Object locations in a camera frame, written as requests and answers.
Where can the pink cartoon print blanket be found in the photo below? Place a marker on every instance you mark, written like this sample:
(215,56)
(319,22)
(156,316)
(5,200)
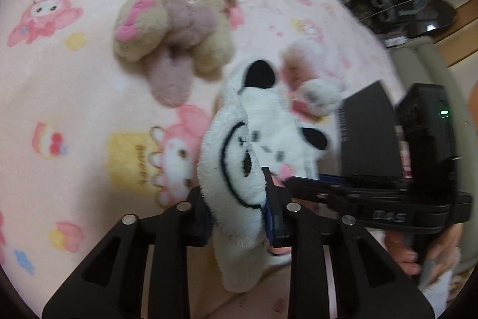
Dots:
(78,124)

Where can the black storage box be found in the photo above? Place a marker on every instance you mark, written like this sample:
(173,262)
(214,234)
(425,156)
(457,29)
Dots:
(369,150)

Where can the beige plush bunny toy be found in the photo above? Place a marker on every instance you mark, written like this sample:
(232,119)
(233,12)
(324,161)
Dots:
(175,40)

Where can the grey green sofa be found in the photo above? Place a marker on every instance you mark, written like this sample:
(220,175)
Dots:
(418,61)

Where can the white dog plush toy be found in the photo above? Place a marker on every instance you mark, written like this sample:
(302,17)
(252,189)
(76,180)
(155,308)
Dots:
(253,128)

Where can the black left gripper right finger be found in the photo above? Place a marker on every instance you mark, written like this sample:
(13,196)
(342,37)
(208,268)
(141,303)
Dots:
(337,253)

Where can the person's right hand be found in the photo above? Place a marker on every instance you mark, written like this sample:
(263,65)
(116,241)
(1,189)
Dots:
(429,251)

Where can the small pink white plush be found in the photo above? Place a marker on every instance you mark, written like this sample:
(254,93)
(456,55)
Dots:
(316,79)

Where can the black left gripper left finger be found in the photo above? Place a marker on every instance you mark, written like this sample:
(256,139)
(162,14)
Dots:
(137,256)

